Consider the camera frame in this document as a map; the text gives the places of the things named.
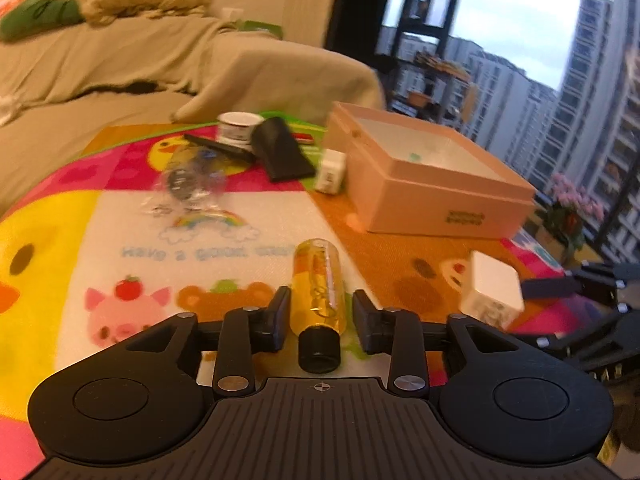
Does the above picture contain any green plush toy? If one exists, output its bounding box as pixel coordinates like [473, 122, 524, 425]
[0, 0, 87, 44]

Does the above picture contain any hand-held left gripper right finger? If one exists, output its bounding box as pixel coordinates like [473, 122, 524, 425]
[353, 289, 527, 397]

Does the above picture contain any pink flowering plant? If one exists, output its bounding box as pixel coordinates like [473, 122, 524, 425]
[544, 172, 607, 254]

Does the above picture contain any pink cardboard box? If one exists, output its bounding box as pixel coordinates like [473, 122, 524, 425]
[324, 101, 537, 239]

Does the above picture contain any dark curtain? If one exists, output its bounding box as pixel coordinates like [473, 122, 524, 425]
[324, 0, 397, 72]

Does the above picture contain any green box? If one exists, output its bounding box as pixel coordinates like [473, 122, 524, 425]
[235, 18, 284, 40]

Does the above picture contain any beige covered sofa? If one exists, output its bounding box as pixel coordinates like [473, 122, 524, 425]
[0, 0, 387, 217]

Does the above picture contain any white cube charger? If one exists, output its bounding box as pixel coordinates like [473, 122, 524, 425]
[459, 250, 525, 332]

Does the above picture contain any white round jar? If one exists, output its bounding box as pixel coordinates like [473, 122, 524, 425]
[217, 112, 265, 149]

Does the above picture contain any yellow bottle with black cap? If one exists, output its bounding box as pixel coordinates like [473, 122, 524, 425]
[290, 239, 345, 374]

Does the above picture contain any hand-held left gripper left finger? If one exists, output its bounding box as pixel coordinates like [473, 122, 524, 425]
[120, 286, 292, 395]

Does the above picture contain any clear plastic bag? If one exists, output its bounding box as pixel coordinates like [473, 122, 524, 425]
[141, 146, 232, 217]

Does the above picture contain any colourful cartoon printed mat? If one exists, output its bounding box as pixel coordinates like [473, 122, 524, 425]
[0, 110, 616, 466]

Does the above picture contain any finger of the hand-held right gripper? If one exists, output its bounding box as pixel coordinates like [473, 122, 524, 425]
[510, 305, 640, 361]
[520, 259, 640, 311]

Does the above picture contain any black pen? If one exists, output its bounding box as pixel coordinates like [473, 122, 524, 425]
[183, 133, 257, 164]

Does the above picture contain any small white adapter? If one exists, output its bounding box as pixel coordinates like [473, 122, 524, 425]
[314, 148, 347, 195]

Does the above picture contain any black metal shelf rack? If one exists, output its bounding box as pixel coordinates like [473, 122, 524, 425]
[375, 0, 482, 127]

